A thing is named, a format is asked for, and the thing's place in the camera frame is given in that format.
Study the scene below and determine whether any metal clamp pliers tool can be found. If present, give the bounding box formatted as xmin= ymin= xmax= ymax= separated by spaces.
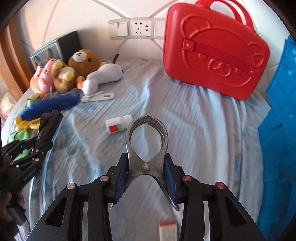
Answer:
xmin=111 ymin=114 xmax=180 ymax=211

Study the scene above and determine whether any person left hand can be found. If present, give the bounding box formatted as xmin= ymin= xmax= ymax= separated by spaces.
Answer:
xmin=1 ymin=191 xmax=25 ymax=225

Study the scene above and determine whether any blue fuzzy plush toy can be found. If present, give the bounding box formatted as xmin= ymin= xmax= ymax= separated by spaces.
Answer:
xmin=18 ymin=88 xmax=82 ymax=121

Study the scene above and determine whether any green yellow plush toy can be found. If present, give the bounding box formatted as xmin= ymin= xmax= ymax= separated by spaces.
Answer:
xmin=6 ymin=93 xmax=45 ymax=163

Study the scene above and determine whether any pink plush toy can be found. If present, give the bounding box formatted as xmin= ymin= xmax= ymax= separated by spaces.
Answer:
xmin=30 ymin=59 xmax=56 ymax=94

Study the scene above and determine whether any small brown yellow plush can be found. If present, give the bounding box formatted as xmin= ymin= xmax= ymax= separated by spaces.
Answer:
xmin=51 ymin=59 xmax=85 ymax=93

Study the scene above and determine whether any white flat plastic tool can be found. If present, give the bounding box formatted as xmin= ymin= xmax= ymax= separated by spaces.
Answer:
xmin=81 ymin=91 xmax=114 ymax=102

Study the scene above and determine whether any small red white box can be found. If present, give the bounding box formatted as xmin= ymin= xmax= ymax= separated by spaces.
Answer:
xmin=159 ymin=222 xmax=178 ymax=241

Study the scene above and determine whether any white red medicine bottle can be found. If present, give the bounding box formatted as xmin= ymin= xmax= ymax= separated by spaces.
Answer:
xmin=105 ymin=114 xmax=133 ymax=133

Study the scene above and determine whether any brown bear plush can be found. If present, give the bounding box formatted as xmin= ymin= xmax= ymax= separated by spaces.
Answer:
xmin=68 ymin=49 xmax=107 ymax=78

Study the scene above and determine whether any black framed box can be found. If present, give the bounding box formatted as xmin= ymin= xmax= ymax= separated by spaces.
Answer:
xmin=30 ymin=31 xmax=81 ymax=69

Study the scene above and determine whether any white duck plush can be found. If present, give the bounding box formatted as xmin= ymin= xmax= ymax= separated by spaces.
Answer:
xmin=77 ymin=63 xmax=123 ymax=95

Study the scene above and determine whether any blue plastic storage crate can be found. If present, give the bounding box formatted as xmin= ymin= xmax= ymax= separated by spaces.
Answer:
xmin=257 ymin=36 xmax=295 ymax=240

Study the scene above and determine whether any red bear toy suitcase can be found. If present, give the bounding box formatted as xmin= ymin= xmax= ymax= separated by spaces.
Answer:
xmin=163 ymin=1 xmax=270 ymax=100

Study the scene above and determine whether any white wall socket panel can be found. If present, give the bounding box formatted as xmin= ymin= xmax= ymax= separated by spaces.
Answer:
xmin=108 ymin=17 xmax=166 ymax=40

